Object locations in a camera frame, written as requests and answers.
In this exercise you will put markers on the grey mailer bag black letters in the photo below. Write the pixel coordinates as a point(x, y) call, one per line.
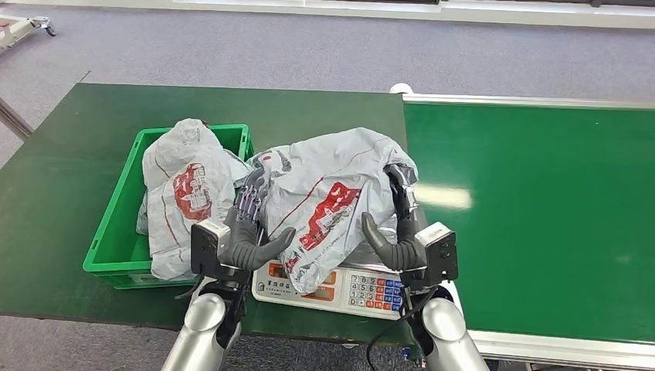
point(327, 174)

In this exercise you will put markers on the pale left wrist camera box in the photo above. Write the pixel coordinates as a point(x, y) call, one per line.
point(204, 243)

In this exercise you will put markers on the aluminium conveyor frame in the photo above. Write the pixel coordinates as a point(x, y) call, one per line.
point(511, 100)

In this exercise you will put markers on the grey metal rail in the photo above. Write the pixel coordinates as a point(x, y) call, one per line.
point(14, 120)

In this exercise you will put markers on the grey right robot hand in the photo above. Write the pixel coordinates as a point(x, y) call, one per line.
point(404, 253)

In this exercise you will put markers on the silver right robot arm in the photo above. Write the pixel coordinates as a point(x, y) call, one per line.
point(450, 333)

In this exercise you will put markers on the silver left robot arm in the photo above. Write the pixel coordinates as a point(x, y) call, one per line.
point(202, 327)

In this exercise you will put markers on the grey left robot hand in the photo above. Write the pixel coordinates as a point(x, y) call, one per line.
point(243, 246)

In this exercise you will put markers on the green conveyor belt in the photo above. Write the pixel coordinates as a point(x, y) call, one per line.
point(537, 205)

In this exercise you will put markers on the grey mailer bag red print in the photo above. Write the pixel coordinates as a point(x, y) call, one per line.
point(189, 189)

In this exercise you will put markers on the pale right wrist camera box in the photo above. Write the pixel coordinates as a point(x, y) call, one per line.
point(437, 251)

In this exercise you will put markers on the white scale with steel tray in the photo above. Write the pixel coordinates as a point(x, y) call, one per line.
point(358, 294)

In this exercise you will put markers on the white wheeled cart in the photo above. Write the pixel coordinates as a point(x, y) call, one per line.
point(15, 28)

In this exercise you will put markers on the green plastic crate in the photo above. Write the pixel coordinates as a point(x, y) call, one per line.
point(112, 240)

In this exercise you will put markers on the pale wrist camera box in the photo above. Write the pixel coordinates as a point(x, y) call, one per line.
point(437, 251)
point(204, 243)

